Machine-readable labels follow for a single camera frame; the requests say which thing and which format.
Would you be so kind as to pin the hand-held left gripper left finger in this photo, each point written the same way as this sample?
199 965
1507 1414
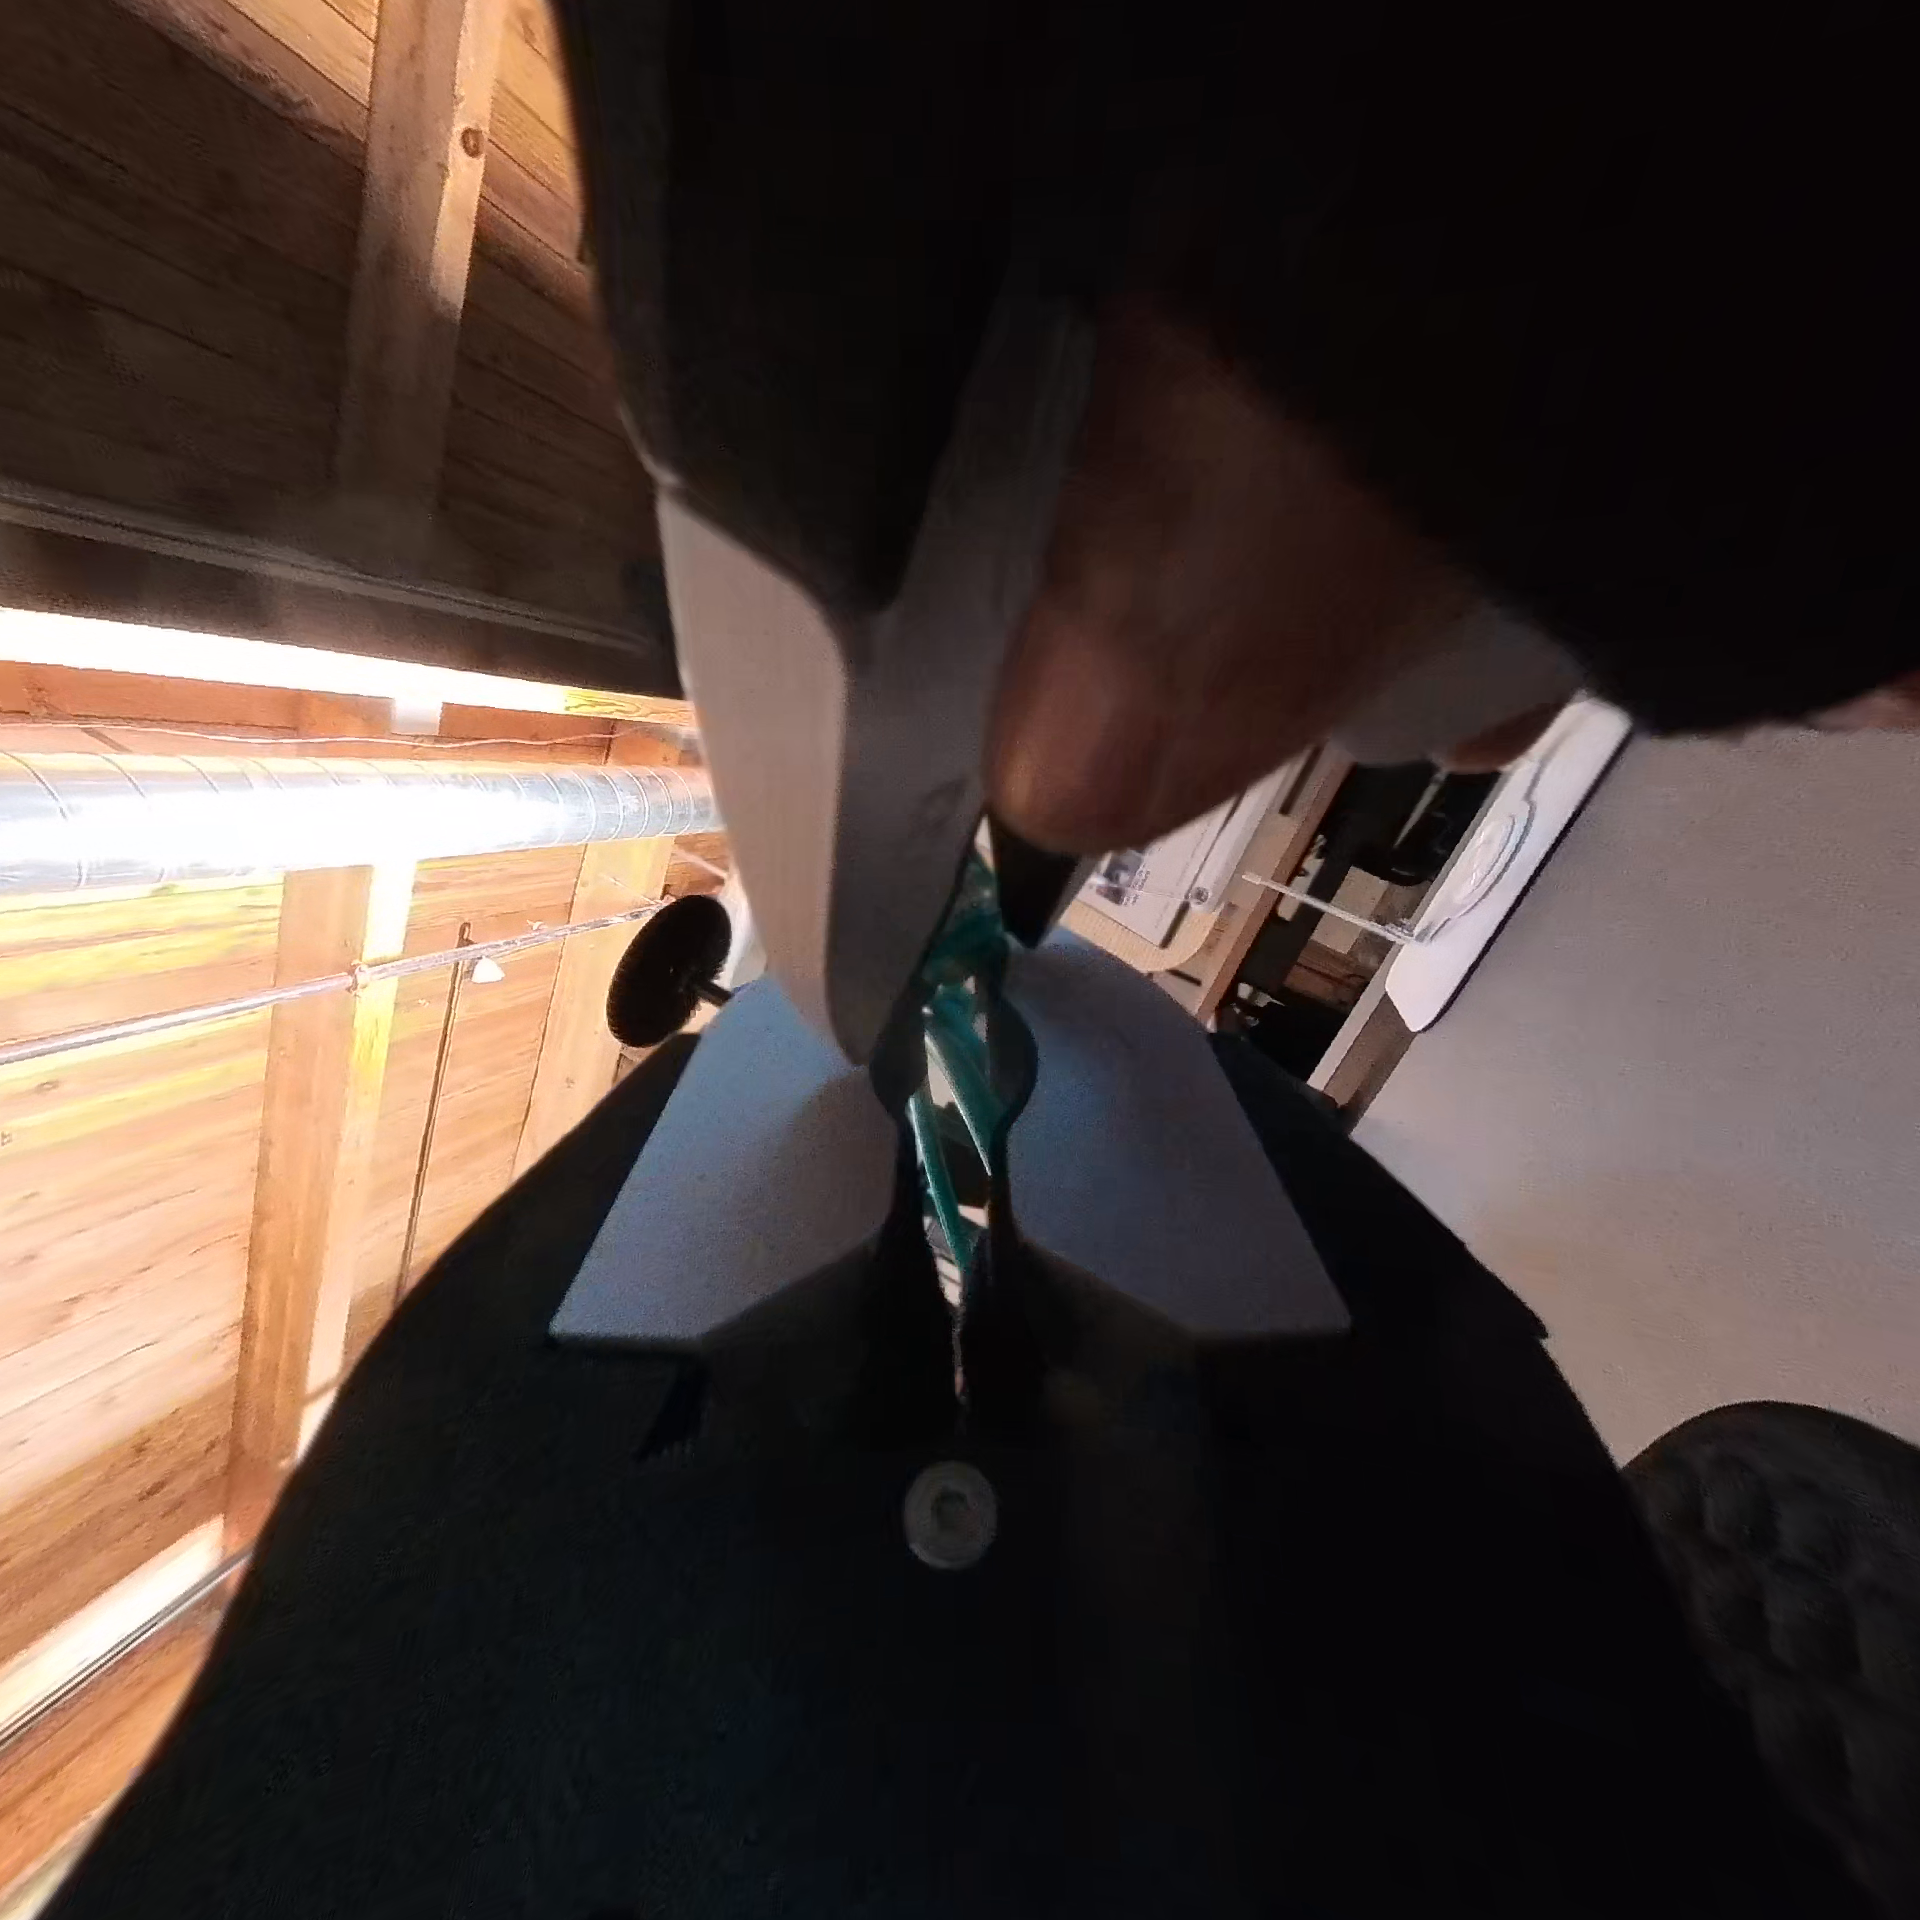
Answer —
720 1202

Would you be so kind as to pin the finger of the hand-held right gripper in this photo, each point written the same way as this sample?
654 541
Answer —
1036 885
780 781

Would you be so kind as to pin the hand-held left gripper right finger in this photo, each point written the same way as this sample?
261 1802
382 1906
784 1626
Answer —
1142 1156

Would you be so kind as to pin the person's right hand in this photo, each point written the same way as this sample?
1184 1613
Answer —
1184 629

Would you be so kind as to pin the black round ceiling fixture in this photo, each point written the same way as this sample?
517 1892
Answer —
662 974

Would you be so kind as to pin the thin metal conduit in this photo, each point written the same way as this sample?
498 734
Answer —
360 980

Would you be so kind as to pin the framed sign on acrylic stand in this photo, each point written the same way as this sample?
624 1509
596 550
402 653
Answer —
1501 885

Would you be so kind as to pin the black woven mat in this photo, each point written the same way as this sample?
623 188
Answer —
1787 1622

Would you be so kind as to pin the metal duct pipe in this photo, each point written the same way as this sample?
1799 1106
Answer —
300 819

